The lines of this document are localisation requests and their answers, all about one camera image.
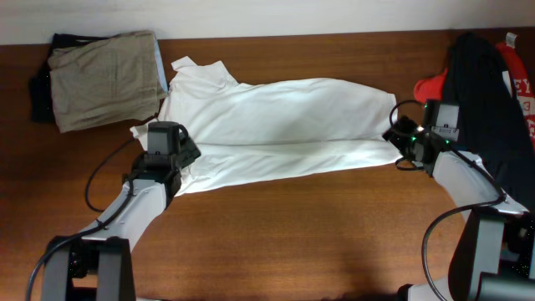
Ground folded light blue garment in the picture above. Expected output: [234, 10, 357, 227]
[154, 38, 169, 94]

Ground red garment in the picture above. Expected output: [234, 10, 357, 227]
[413, 42, 534, 144]

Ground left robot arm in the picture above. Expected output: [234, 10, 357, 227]
[25, 130, 201, 300]

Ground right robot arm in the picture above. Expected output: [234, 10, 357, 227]
[383, 100, 534, 300]

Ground black garment in pile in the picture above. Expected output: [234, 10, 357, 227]
[441, 33, 534, 212]

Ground white robot print t-shirt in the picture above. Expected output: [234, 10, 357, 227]
[130, 56, 403, 196]

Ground folded khaki trousers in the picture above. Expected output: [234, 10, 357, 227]
[48, 30, 167, 133]

